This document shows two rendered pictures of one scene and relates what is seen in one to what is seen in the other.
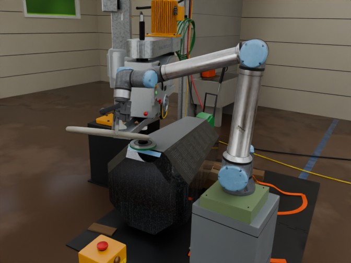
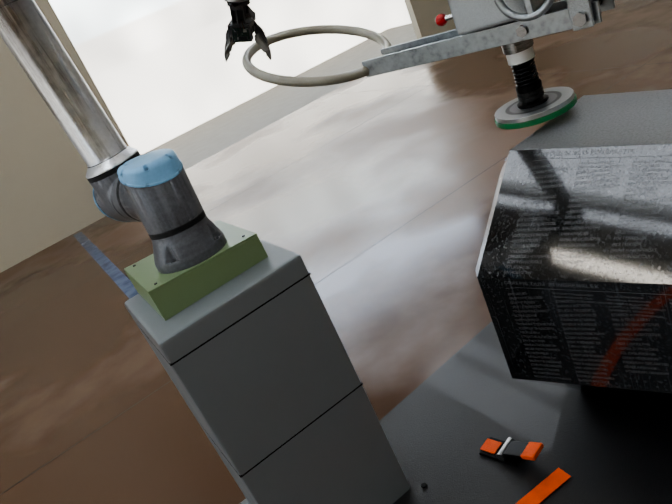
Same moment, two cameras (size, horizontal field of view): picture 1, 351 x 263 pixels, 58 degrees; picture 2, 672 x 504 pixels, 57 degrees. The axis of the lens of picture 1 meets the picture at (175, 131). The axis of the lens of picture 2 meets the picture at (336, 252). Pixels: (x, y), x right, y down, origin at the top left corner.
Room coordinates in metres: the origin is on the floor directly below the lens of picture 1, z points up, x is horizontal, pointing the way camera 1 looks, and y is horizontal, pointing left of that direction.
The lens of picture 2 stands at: (2.80, -1.43, 1.41)
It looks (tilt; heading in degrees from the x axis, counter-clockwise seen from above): 23 degrees down; 125
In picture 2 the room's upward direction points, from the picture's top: 24 degrees counter-clockwise
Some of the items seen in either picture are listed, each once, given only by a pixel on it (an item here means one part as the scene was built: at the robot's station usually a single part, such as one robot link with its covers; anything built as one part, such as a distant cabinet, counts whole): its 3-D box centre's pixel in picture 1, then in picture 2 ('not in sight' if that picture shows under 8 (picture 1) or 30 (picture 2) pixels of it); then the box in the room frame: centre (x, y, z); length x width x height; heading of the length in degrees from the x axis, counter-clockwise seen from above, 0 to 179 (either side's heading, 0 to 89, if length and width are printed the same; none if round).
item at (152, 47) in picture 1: (154, 47); not in sight; (2.76, 0.19, 1.63); 0.96 x 0.25 x 0.17; 168
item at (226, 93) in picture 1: (220, 98); not in sight; (6.21, -0.88, 0.43); 1.30 x 0.62 x 0.86; 148
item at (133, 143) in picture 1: (142, 143); (533, 104); (2.42, 0.26, 0.89); 0.21 x 0.21 x 0.01
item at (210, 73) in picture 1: (210, 69); not in sight; (6.22, -0.64, 1.00); 0.50 x 0.22 x 0.33; 148
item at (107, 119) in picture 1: (124, 118); not in sight; (3.52, 0.60, 0.76); 0.49 x 0.49 x 0.05; 62
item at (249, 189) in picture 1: (238, 180); (184, 237); (1.65, -0.38, 0.98); 0.19 x 0.19 x 0.10
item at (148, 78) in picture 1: (144, 79); not in sight; (1.66, 0.17, 1.55); 0.12 x 0.12 x 0.09; 71
